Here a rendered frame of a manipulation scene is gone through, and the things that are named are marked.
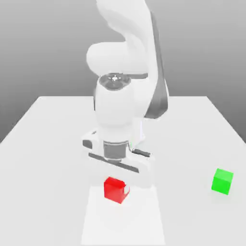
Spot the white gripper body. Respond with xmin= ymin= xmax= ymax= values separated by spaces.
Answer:
xmin=87 ymin=148 xmax=156 ymax=188

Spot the small red cube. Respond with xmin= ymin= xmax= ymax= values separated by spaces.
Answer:
xmin=103 ymin=176 xmax=130 ymax=204

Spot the small green cube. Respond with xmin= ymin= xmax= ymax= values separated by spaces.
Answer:
xmin=211 ymin=168 xmax=234 ymax=196

